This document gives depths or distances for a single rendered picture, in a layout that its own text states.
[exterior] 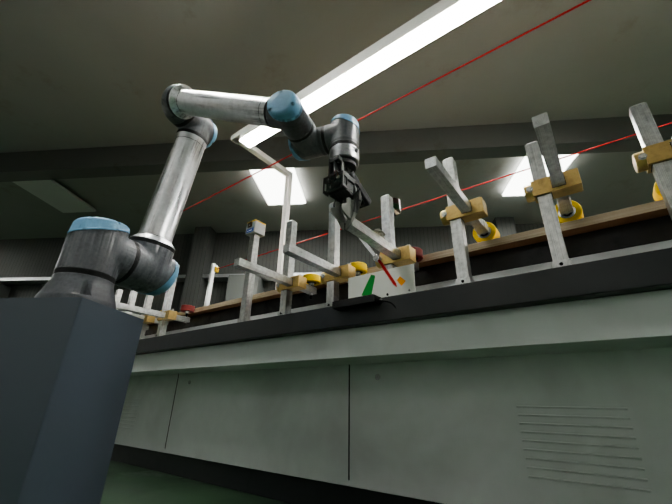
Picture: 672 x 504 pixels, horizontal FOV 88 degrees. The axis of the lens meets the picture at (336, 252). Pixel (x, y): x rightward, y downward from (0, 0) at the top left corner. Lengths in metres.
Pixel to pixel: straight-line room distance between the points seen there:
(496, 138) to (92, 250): 4.07
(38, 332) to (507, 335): 1.16
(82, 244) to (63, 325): 0.25
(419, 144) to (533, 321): 3.44
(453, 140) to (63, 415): 4.09
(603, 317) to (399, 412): 0.71
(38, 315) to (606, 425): 1.45
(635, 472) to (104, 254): 1.49
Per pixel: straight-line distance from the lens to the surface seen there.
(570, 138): 4.78
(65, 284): 1.16
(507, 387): 1.25
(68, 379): 1.06
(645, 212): 1.29
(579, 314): 1.05
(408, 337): 1.15
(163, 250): 1.32
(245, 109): 1.16
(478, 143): 4.42
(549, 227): 1.10
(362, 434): 1.46
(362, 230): 1.02
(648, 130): 1.21
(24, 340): 1.12
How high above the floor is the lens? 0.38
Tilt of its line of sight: 23 degrees up
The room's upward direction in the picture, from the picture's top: 1 degrees clockwise
